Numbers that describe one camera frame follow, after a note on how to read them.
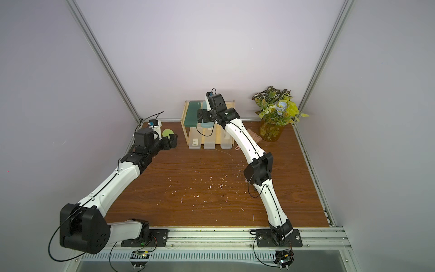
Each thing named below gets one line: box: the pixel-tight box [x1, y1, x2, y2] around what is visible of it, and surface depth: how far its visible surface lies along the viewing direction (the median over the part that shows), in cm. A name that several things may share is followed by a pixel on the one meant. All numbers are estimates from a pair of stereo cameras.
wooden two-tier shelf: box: [180, 100, 236, 147], surface depth 94 cm
